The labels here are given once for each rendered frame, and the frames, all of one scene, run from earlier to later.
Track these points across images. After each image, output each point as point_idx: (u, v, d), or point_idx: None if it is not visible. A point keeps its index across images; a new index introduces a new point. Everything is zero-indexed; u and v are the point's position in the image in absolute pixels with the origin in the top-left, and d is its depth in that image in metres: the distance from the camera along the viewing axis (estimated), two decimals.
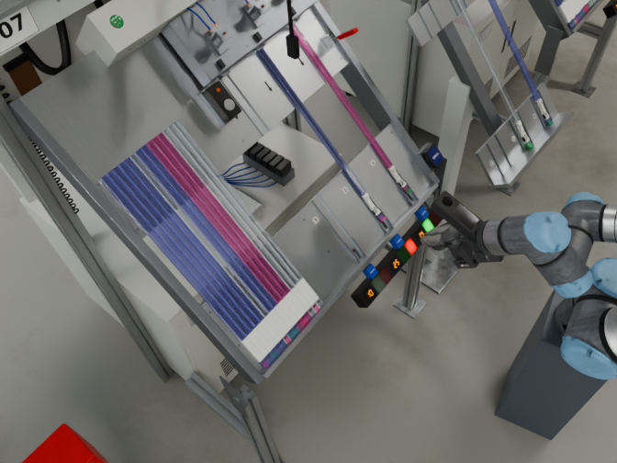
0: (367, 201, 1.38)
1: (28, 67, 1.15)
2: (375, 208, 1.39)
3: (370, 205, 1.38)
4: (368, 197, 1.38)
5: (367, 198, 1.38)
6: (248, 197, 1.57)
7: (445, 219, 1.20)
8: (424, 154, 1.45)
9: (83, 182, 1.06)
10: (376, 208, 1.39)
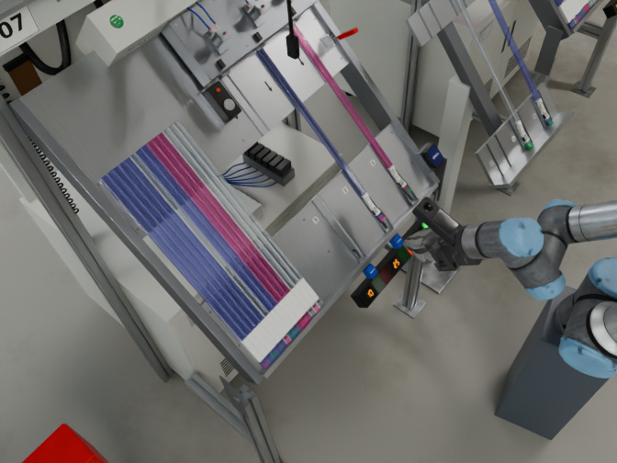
0: (367, 201, 1.38)
1: (28, 67, 1.15)
2: (375, 208, 1.39)
3: (370, 205, 1.38)
4: (368, 197, 1.38)
5: (367, 198, 1.38)
6: (248, 197, 1.57)
7: (426, 223, 1.25)
8: (424, 154, 1.45)
9: (83, 182, 1.06)
10: (376, 208, 1.39)
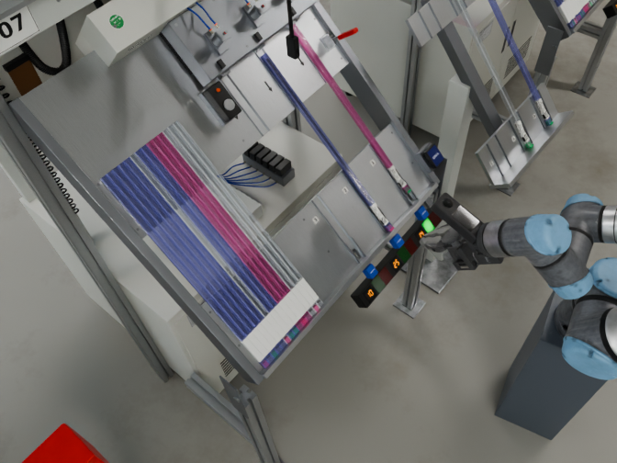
0: (375, 211, 1.39)
1: (28, 67, 1.15)
2: (383, 219, 1.39)
3: (378, 215, 1.39)
4: (376, 208, 1.39)
5: (375, 208, 1.39)
6: (248, 197, 1.57)
7: (445, 220, 1.20)
8: (424, 154, 1.45)
9: (83, 182, 1.06)
10: (385, 218, 1.40)
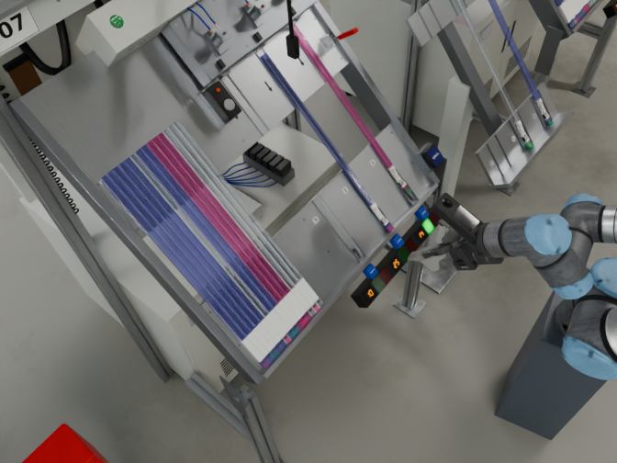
0: (375, 211, 1.39)
1: (28, 67, 1.15)
2: (383, 219, 1.39)
3: (378, 215, 1.39)
4: (376, 208, 1.39)
5: (375, 208, 1.39)
6: (248, 197, 1.57)
7: (445, 220, 1.20)
8: (424, 154, 1.45)
9: (83, 182, 1.06)
10: (385, 218, 1.40)
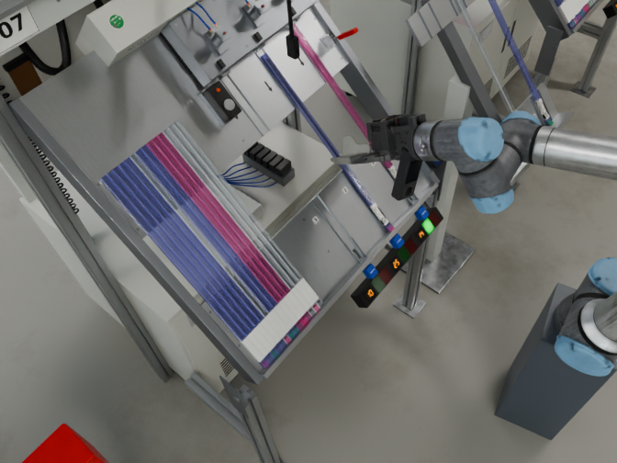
0: (375, 211, 1.39)
1: (28, 67, 1.15)
2: (383, 219, 1.39)
3: (378, 215, 1.39)
4: (376, 208, 1.39)
5: (375, 208, 1.39)
6: (248, 197, 1.57)
7: None
8: None
9: (83, 182, 1.06)
10: (385, 218, 1.40)
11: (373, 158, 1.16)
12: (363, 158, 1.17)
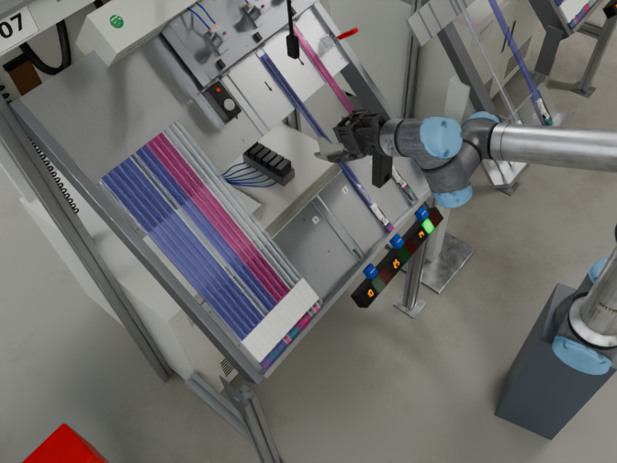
0: (375, 211, 1.39)
1: (28, 67, 1.15)
2: (383, 219, 1.39)
3: (378, 215, 1.39)
4: (376, 208, 1.39)
5: (375, 208, 1.39)
6: (248, 197, 1.57)
7: None
8: None
9: (83, 182, 1.06)
10: (385, 218, 1.40)
11: (344, 159, 1.25)
12: (336, 159, 1.26)
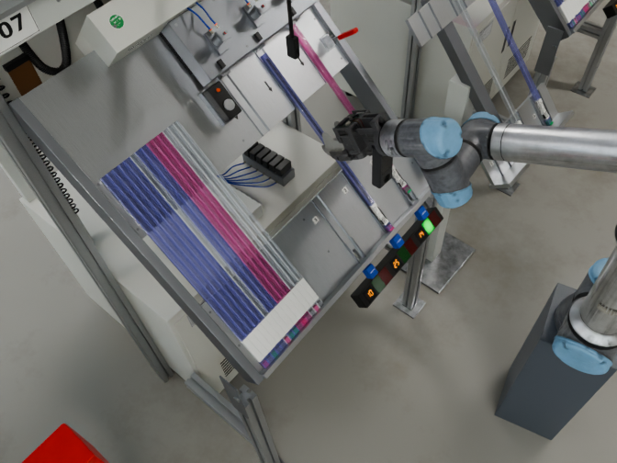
0: (375, 211, 1.38)
1: (28, 67, 1.15)
2: (383, 219, 1.39)
3: (378, 215, 1.39)
4: (376, 208, 1.39)
5: (375, 208, 1.38)
6: (248, 197, 1.57)
7: None
8: None
9: (83, 182, 1.06)
10: (385, 218, 1.40)
11: (342, 158, 1.25)
12: (336, 156, 1.27)
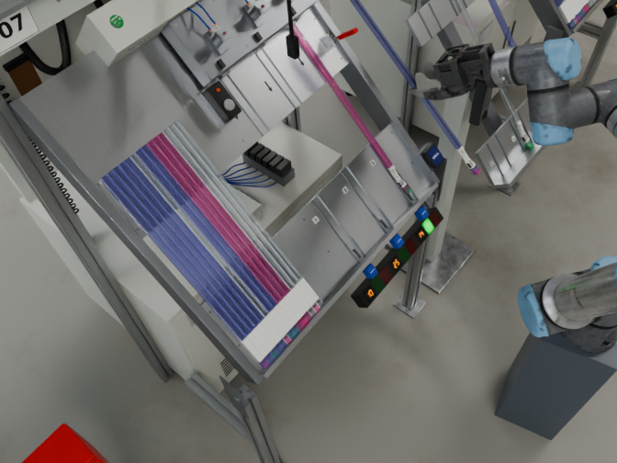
0: (464, 154, 1.37)
1: (28, 67, 1.15)
2: (470, 162, 1.38)
3: (465, 158, 1.37)
4: (464, 151, 1.37)
5: (463, 152, 1.37)
6: (248, 197, 1.57)
7: None
8: (424, 154, 1.45)
9: (83, 182, 1.06)
10: (472, 161, 1.38)
11: (442, 96, 1.23)
12: (432, 95, 1.25)
